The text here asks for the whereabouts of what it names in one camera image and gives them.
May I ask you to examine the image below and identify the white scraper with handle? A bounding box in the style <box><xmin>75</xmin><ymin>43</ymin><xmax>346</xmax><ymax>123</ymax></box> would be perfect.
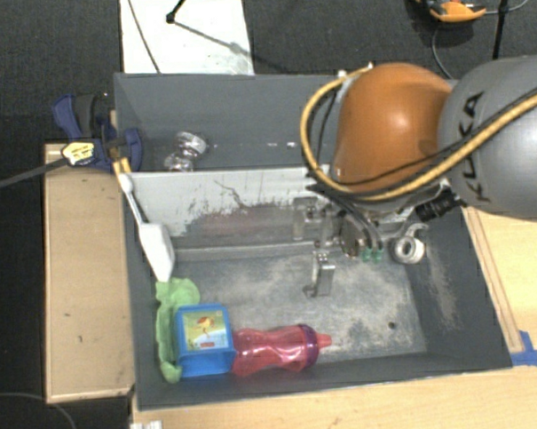
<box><xmin>116</xmin><ymin>170</ymin><xmax>178</xmax><ymax>283</ymax></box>

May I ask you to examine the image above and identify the silver metal ring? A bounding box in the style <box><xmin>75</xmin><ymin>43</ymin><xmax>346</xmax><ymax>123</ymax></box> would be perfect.
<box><xmin>388</xmin><ymin>233</ymin><xmax>428</xmax><ymax>266</ymax></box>

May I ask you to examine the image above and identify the red plastic bottle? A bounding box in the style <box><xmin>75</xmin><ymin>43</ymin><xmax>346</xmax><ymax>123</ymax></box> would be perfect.
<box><xmin>230</xmin><ymin>322</ymin><xmax>335</xmax><ymax>377</ymax></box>

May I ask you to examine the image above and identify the grey metal bin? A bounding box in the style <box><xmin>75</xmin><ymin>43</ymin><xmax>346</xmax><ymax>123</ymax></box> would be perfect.
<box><xmin>112</xmin><ymin>55</ymin><xmax>516</xmax><ymax>412</ymax></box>

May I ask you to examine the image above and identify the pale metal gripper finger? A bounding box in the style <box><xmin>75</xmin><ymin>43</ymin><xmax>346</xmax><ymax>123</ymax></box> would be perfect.
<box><xmin>291</xmin><ymin>195</ymin><xmax>342</xmax><ymax>243</ymax></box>
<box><xmin>300</xmin><ymin>250</ymin><xmax>339</xmax><ymax>299</ymax></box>

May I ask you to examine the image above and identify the pale wood board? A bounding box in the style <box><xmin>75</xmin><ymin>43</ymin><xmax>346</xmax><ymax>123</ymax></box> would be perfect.
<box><xmin>34</xmin><ymin>139</ymin><xmax>138</xmax><ymax>405</ymax></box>

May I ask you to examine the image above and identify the black cylinder on white bracket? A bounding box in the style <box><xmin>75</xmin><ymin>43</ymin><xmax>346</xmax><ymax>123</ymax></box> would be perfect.
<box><xmin>376</xmin><ymin>189</ymin><xmax>464</xmax><ymax>244</ymax></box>

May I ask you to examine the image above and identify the blue picture box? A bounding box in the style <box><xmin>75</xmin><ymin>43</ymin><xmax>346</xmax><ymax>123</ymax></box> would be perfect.
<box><xmin>171</xmin><ymin>301</ymin><xmax>239</xmax><ymax>380</ymax></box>

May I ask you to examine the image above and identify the green cloth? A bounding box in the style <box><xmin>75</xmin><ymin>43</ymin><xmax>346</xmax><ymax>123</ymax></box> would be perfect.
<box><xmin>153</xmin><ymin>275</ymin><xmax>207</xmax><ymax>385</ymax></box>

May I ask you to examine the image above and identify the clear glass thing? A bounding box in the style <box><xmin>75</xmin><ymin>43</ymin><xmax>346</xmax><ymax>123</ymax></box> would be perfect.
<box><xmin>161</xmin><ymin>130</ymin><xmax>210</xmax><ymax>175</ymax></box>

